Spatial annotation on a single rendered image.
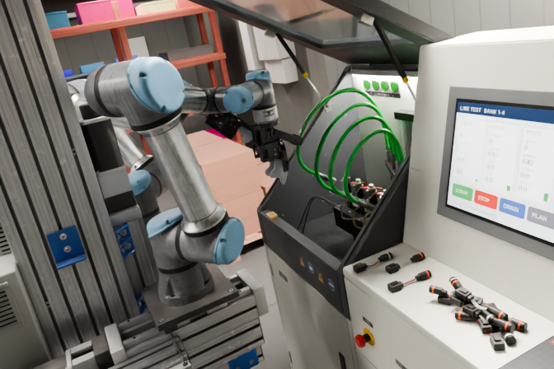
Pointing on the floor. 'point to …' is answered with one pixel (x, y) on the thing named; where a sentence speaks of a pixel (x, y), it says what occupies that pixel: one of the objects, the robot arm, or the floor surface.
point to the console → (423, 123)
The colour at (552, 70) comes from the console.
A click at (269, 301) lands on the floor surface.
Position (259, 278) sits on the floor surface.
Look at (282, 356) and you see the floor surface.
